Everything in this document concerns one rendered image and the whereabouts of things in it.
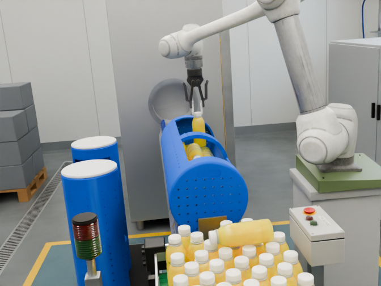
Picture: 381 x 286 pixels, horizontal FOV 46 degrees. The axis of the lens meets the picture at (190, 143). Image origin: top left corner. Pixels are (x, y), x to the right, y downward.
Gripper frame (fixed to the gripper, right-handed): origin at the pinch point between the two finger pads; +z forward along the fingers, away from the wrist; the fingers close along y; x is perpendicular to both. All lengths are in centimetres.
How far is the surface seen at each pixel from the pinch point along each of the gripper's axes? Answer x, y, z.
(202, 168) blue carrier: 77, 8, 6
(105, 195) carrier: 15, 50, 36
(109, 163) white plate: -1, 48, 24
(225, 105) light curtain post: -64, -25, 12
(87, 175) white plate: 16, 57, 24
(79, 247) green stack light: 123, 44, 7
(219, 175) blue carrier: 77, 2, 9
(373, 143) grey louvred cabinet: -105, -150, 62
